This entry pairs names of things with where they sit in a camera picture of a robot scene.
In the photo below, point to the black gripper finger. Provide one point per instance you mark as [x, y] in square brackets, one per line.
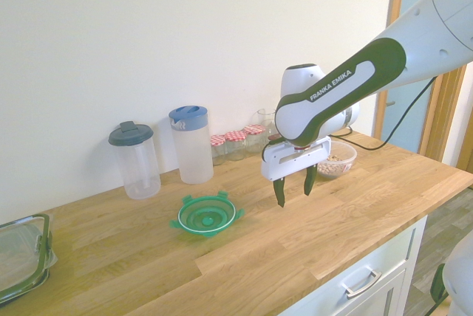
[309, 181]
[279, 192]

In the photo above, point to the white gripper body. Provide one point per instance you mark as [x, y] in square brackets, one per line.
[292, 162]

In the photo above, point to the green round container lid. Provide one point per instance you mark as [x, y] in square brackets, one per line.
[207, 216]

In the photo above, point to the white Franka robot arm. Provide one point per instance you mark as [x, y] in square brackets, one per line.
[332, 109]

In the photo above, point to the clear pitcher blue lid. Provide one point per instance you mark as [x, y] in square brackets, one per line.
[194, 153]

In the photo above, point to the clear pitcher grey lid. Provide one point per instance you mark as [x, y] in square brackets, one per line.
[138, 168]

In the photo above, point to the rectangular container green clip lid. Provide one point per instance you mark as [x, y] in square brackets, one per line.
[22, 253]

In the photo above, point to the clear bowl with cereal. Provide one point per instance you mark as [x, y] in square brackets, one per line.
[341, 162]

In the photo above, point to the clear drinking glass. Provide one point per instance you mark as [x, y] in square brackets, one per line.
[267, 116]

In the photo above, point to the white cabinet drawer front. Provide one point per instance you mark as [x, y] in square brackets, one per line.
[384, 257]

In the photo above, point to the wooden framed glass door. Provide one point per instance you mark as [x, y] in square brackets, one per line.
[414, 124]

